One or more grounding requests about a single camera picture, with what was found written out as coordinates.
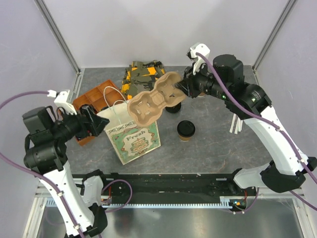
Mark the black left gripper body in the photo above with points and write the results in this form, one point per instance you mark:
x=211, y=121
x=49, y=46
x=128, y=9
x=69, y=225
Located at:
x=85, y=127

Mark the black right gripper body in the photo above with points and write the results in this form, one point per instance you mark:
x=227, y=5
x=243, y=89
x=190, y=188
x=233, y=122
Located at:
x=197, y=83

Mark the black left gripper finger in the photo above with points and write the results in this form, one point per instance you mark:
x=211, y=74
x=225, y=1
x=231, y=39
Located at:
x=92, y=116
x=98, y=126

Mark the green patterned paper bag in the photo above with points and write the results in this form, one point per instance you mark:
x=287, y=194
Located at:
x=129, y=140

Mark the brown pulp cup carrier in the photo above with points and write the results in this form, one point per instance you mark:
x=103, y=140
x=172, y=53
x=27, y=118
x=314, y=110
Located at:
x=147, y=107

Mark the brown paper coffee cup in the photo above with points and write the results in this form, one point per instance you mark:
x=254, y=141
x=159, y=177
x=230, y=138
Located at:
x=185, y=138

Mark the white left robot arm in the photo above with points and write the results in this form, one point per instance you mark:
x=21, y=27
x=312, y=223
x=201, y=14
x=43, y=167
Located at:
x=45, y=148

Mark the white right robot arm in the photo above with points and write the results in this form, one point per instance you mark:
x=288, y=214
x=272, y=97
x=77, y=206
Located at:
x=223, y=78

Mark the black lid stack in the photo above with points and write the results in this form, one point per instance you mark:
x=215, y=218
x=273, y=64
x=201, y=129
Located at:
x=174, y=109

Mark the orange wooden tray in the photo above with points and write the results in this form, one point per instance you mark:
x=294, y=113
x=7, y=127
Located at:
x=95, y=97

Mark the camouflage folded cloth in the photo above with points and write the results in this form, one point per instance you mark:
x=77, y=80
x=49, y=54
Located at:
x=141, y=76

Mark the white wrapped straw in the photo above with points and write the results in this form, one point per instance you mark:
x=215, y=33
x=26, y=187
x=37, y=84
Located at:
x=235, y=131
x=232, y=123
x=239, y=124

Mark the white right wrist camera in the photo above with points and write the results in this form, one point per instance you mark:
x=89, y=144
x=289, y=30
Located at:
x=194, y=53

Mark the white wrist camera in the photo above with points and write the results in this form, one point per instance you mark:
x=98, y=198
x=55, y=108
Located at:
x=61, y=101
x=194, y=53

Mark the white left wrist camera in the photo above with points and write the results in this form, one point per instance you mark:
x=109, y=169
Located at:
x=61, y=101

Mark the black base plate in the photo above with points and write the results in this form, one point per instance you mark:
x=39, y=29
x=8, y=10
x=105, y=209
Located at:
x=153, y=184

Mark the grey slotted cable duct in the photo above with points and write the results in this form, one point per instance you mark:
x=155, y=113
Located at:
x=224, y=203

